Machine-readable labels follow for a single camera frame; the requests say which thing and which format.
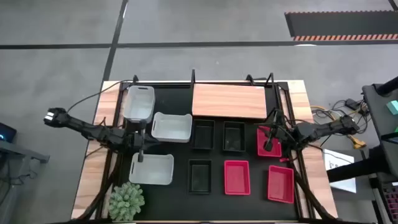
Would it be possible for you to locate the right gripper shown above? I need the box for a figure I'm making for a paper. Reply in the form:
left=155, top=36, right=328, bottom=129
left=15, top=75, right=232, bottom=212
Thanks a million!
left=263, top=109, right=296, bottom=152

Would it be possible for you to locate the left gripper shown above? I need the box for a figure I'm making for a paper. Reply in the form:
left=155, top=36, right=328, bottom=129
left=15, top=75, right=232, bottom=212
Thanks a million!
left=124, top=123, right=161, bottom=163

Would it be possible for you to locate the red slotted plastic basket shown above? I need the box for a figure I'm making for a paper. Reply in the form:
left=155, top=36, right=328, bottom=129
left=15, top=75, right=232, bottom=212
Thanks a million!
left=256, top=125, right=283, bottom=158
left=223, top=159, right=251, bottom=196
left=267, top=164, right=295, bottom=204

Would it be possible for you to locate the white plastic handle basket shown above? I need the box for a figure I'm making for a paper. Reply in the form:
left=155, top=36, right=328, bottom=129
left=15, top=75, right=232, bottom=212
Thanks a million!
left=123, top=85, right=156, bottom=124
left=128, top=152, right=175, bottom=186
left=150, top=111, right=193, bottom=144

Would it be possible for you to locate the black slotted plastic basket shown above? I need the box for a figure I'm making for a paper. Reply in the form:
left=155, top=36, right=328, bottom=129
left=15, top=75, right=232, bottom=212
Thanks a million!
left=191, top=119, right=216, bottom=151
left=222, top=121, right=247, bottom=153
left=187, top=159, right=213, bottom=195

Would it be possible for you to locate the wooden shelf board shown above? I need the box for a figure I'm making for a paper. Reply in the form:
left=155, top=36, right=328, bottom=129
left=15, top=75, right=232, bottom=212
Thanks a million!
left=192, top=83, right=268, bottom=120

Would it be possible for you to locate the white paper sheet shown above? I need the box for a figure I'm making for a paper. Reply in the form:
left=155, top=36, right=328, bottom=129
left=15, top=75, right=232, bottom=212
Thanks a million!
left=322, top=148, right=358, bottom=194

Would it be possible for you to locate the green artificial plant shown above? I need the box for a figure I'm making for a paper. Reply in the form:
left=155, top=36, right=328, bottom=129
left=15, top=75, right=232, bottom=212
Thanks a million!
left=108, top=182, right=146, bottom=222

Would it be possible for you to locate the black table mat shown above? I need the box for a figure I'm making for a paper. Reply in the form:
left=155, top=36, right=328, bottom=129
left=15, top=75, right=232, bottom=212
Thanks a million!
left=119, top=82, right=300, bottom=221

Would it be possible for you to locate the black stand beam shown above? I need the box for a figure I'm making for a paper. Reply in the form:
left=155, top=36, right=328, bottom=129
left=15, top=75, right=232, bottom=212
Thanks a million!
left=326, top=145, right=398, bottom=184

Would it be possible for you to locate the black power adapter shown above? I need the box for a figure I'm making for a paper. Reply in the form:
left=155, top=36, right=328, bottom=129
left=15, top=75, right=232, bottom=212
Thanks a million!
left=345, top=98, right=361, bottom=110

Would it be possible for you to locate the grey equipment cart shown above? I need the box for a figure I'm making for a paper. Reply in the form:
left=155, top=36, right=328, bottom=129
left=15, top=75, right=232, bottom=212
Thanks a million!
left=361, top=76, right=398, bottom=178

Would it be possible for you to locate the teal box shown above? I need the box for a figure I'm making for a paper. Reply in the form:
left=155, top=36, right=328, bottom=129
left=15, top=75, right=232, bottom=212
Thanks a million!
left=386, top=100, right=398, bottom=115

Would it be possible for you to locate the grey side desk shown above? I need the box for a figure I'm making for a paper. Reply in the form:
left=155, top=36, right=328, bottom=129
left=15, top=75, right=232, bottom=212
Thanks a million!
left=0, top=139, right=50, bottom=224

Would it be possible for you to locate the backlit computer keyboard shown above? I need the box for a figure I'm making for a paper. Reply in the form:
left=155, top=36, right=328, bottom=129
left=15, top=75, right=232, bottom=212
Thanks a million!
left=381, top=182, right=398, bottom=215

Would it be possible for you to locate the black orange-striped floor ramp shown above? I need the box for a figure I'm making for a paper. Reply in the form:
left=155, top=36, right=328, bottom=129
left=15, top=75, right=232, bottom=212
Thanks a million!
left=285, top=11, right=398, bottom=42

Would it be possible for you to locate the black device with blue light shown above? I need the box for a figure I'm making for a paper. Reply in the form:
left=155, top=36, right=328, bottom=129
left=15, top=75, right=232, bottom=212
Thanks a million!
left=0, top=122, right=17, bottom=144

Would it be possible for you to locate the black metal frame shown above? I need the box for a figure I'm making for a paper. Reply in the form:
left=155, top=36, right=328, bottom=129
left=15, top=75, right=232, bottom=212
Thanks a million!
left=73, top=68, right=340, bottom=224

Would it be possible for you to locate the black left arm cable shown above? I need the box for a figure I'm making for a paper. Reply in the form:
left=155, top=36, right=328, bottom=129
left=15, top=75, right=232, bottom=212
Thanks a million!
left=66, top=79, right=134, bottom=113

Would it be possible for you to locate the yellow cable connector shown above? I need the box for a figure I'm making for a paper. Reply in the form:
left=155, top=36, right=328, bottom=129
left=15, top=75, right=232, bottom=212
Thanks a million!
left=347, top=134, right=367, bottom=149

